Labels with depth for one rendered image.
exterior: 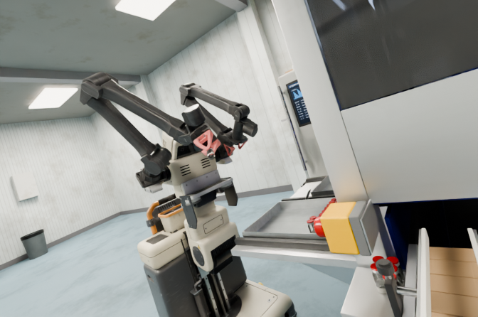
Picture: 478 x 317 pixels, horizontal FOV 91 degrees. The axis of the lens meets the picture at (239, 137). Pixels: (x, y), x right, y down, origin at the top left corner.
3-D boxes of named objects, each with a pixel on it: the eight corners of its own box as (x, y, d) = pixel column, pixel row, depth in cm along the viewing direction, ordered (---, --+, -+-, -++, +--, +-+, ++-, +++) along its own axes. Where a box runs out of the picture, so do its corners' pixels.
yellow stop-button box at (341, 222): (378, 235, 46) (366, 200, 46) (371, 256, 40) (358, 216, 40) (338, 234, 50) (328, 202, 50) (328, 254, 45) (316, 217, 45)
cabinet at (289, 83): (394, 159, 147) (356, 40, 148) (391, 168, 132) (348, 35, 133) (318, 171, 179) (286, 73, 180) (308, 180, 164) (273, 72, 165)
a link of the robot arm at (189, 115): (190, 132, 96) (181, 144, 89) (176, 108, 91) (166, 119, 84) (215, 126, 91) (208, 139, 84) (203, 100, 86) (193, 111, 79)
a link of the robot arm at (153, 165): (88, 86, 96) (67, 96, 88) (104, 67, 89) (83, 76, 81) (165, 162, 111) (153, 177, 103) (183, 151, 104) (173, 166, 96)
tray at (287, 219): (367, 205, 78) (363, 195, 78) (347, 248, 58) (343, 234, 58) (281, 209, 100) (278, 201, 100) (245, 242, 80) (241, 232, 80)
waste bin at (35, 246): (47, 250, 609) (40, 229, 609) (52, 250, 584) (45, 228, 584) (25, 261, 572) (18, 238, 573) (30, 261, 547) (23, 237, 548)
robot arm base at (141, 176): (158, 167, 117) (134, 175, 109) (161, 156, 112) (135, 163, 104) (167, 179, 113) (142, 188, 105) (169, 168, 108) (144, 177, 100)
